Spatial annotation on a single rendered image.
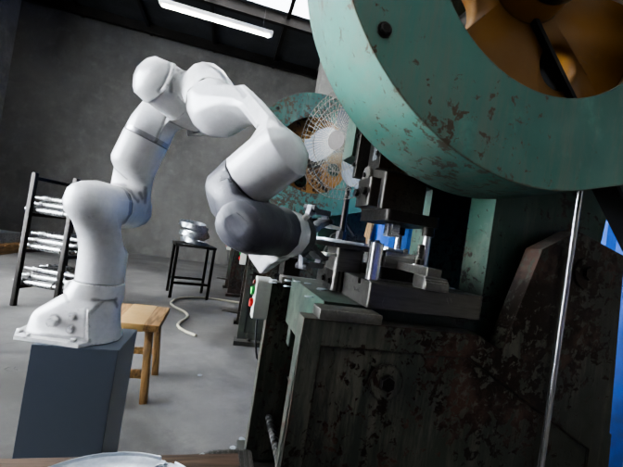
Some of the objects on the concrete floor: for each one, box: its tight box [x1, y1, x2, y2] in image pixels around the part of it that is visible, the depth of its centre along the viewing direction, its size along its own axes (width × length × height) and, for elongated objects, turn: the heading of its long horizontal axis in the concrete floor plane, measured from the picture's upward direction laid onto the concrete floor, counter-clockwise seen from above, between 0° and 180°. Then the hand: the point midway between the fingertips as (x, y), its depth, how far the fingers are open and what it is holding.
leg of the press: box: [274, 231, 623, 467], centre depth 82 cm, size 92×12×90 cm
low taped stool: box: [121, 303, 170, 405], centre depth 160 cm, size 34×24×34 cm
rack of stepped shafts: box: [9, 172, 81, 306], centre depth 270 cm, size 43×46×95 cm
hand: (329, 240), depth 86 cm, fingers open, 6 cm apart
